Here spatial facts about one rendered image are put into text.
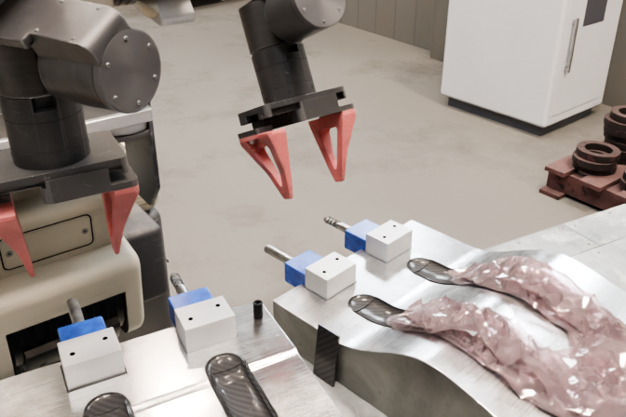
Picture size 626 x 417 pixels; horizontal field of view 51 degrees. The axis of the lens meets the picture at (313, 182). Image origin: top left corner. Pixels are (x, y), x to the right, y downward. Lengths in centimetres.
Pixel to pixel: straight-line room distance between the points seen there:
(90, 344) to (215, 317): 11
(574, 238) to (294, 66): 55
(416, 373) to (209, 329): 20
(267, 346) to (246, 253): 179
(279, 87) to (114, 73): 27
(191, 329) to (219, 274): 170
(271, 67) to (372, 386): 34
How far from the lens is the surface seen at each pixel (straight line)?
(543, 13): 341
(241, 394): 62
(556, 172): 292
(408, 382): 67
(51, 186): 53
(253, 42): 70
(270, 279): 229
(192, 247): 250
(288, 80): 68
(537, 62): 347
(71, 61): 46
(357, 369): 71
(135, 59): 46
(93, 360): 63
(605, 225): 111
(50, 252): 98
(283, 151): 66
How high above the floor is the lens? 132
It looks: 27 degrees down
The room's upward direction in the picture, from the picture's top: straight up
